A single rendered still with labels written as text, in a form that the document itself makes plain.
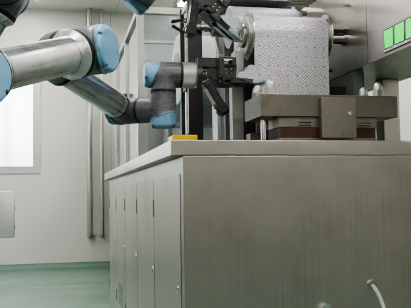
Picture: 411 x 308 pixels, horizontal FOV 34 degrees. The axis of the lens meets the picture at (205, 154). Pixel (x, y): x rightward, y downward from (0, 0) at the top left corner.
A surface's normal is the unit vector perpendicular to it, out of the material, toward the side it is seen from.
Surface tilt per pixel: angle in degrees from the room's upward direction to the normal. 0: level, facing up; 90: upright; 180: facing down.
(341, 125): 90
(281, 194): 90
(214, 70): 90
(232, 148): 90
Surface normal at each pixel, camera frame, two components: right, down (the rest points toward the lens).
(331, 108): 0.21, -0.06
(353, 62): -0.98, 0.00
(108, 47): 0.95, -0.07
